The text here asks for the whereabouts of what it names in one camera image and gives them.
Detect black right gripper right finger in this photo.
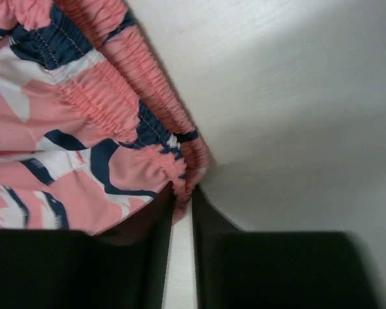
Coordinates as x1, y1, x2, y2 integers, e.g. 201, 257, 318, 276
192, 185, 386, 308

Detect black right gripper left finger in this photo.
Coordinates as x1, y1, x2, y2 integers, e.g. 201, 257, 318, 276
0, 184, 174, 308

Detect pink shark print shorts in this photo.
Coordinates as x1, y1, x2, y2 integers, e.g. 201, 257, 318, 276
0, 1, 208, 234

